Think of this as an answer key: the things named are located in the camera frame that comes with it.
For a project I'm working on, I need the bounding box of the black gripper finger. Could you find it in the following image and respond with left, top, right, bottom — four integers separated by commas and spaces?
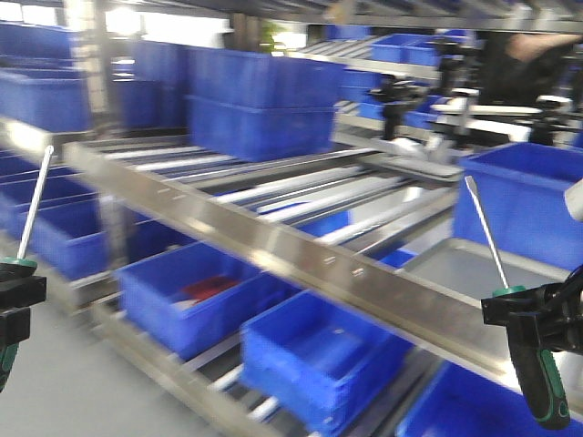
481, 282, 563, 326
1, 276, 46, 308
0, 307, 31, 346

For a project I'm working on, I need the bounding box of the green black screwdriver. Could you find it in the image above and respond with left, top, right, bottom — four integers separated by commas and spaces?
1, 146, 54, 391
465, 176, 570, 431

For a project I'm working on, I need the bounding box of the blue bin beside tray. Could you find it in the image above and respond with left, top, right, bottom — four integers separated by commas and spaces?
459, 143, 582, 270

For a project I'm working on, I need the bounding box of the blue bin with red item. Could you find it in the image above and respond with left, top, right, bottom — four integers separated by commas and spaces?
116, 243, 299, 361

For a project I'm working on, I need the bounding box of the blue bin lower shelf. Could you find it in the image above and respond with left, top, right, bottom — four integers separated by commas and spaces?
240, 291, 412, 436

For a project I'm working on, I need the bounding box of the steel shelving rack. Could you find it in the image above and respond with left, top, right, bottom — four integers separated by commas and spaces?
1, 1, 582, 436

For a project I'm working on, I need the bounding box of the stacked blue bin on shelf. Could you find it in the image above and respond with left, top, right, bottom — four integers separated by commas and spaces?
187, 47, 344, 162

